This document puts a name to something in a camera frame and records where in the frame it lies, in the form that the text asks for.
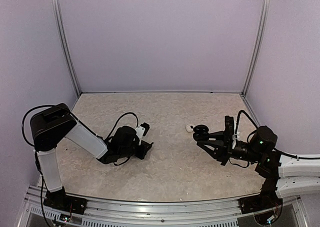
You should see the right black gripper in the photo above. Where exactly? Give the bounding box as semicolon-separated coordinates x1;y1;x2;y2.
197;130;262;166

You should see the black round charging case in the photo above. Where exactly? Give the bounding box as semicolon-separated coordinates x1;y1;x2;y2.
192;124;210;142

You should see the white earbud charging case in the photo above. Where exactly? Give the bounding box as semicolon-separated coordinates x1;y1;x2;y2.
185;124;194;133

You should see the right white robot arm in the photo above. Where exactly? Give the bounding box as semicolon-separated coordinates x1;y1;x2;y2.
193;125;320;209

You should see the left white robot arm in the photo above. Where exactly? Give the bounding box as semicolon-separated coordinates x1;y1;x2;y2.
30;103;153;210

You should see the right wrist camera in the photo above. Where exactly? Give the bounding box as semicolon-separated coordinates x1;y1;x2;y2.
224;115;238;149

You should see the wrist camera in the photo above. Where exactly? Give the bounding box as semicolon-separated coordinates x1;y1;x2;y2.
135;122;150;139
224;115;238;149

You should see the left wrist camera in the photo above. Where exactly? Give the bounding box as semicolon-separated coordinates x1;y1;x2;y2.
135;122;150;139

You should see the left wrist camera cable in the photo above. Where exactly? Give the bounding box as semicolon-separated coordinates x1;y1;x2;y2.
106;111;140;140

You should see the front aluminium rail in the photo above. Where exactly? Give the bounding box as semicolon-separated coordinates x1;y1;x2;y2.
17;193;308;227

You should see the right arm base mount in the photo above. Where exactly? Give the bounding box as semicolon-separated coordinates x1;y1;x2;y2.
238;178;283;214

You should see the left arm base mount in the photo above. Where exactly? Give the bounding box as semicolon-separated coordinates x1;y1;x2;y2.
43;187;88;215

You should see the right aluminium frame post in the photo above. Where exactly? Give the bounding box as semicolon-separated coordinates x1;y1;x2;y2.
241;0;270;99

